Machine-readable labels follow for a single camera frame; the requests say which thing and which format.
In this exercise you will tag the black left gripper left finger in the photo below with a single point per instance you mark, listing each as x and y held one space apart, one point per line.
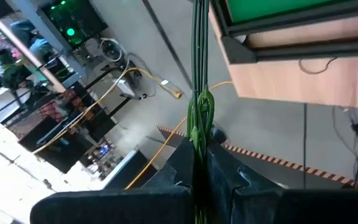
120 208

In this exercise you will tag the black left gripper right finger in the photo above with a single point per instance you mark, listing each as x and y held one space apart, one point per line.
275 208

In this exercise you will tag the large red flower bunch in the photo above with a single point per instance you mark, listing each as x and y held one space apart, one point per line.
199 46

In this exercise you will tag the orange black striped floor tape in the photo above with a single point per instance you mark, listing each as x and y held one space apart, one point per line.
291 164

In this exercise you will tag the white power adapter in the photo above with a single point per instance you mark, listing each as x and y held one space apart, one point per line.
124 87

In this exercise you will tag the wooden table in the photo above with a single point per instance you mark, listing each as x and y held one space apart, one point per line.
291 84

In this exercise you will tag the light wooden beam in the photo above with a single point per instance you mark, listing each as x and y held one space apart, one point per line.
20 46

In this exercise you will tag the computer case green lights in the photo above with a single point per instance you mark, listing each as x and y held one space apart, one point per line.
73 21

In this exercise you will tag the person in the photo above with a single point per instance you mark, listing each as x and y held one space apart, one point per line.
26 31

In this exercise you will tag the black aluminium rig frame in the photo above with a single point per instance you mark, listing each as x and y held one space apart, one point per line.
238 49

